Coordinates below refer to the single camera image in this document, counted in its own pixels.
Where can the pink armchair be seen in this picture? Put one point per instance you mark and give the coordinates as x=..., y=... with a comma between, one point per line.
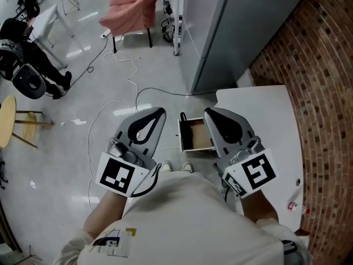
x=132, y=12

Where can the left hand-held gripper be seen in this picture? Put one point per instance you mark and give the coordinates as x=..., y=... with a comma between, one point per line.
x=115, y=174

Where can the grey metal cabinet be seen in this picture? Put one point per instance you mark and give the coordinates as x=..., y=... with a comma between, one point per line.
x=220, y=23

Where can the white power strip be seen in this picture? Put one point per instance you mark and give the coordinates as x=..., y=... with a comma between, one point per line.
x=105, y=33

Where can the person's cream shirt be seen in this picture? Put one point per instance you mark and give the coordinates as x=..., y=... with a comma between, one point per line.
x=179, y=217

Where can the wooden drawer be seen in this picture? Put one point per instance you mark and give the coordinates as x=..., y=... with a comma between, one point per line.
x=200, y=137

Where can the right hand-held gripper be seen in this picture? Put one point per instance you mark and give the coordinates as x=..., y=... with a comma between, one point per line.
x=256, y=172

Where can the person's right forearm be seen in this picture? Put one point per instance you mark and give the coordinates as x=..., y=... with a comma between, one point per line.
x=257, y=206

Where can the white shelf rack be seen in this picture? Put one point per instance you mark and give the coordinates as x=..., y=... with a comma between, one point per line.
x=176, y=23

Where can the person's shoe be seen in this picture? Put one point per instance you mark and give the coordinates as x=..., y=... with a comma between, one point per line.
x=166, y=166
x=187, y=166

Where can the round wooden side table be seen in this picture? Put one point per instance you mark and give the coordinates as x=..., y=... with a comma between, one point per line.
x=7, y=120

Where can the person's right shoe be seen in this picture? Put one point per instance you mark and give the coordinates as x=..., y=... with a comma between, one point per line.
x=187, y=166

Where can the white desk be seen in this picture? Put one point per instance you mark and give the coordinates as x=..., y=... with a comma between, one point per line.
x=270, y=112

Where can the person's left forearm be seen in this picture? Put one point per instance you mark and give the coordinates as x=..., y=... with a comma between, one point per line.
x=104, y=214

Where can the plastic bottle red label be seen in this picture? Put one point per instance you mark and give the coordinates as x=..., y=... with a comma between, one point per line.
x=292, y=205

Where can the white rectangular table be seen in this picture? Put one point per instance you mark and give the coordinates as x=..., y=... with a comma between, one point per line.
x=45, y=21

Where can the person's left shoe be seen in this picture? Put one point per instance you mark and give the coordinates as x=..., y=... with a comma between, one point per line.
x=166, y=166

